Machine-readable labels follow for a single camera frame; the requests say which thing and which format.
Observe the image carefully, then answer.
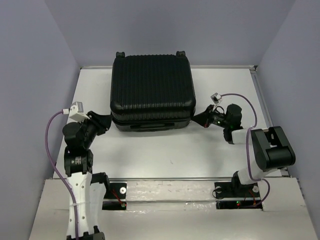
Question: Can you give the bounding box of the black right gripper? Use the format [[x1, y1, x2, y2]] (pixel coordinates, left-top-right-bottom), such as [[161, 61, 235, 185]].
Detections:
[[190, 104, 230, 129]]

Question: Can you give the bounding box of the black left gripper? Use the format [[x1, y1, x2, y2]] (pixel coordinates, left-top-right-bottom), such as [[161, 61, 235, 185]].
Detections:
[[78, 110, 114, 148]]

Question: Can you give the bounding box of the black hard-shell suitcase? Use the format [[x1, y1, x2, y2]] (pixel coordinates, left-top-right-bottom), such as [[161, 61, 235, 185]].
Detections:
[[110, 51, 196, 132]]

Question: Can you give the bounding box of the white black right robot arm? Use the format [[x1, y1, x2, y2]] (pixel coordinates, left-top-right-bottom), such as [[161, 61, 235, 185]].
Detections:
[[191, 104, 296, 196]]

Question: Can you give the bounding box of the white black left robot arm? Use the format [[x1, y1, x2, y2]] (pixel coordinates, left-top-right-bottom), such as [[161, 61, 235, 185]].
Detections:
[[62, 111, 112, 240]]

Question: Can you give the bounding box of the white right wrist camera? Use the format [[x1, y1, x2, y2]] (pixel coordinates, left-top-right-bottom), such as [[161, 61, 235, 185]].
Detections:
[[210, 92, 222, 105]]

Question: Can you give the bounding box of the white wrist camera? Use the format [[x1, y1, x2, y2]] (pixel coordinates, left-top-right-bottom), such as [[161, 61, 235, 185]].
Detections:
[[210, 92, 222, 105], [62, 101, 89, 122]]

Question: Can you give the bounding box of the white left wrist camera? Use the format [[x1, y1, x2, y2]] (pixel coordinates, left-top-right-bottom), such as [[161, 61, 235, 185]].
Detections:
[[62, 101, 89, 122]]

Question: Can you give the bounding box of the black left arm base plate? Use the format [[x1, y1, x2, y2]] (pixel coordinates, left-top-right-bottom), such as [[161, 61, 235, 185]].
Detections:
[[102, 182, 127, 211]]

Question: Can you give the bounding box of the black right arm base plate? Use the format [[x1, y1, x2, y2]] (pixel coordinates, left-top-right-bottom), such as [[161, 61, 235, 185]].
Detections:
[[211, 181, 263, 210]]

